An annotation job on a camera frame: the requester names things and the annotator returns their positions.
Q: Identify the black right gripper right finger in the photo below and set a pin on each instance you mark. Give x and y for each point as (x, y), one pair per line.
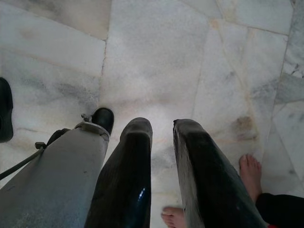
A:
(209, 185)

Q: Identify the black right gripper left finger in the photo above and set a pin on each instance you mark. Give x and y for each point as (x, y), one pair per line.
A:
(128, 178)

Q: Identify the bare person foot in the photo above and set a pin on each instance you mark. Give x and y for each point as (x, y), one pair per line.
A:
(250, 173)
(173, 218)

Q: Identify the black person trouser leg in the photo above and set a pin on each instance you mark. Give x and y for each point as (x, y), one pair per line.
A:
(280, 211)

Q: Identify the grey robot right leg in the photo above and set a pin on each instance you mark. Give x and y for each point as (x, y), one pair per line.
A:
(47, 178)

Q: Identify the black robot left foot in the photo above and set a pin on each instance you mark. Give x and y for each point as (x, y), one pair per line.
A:
(4, 111)

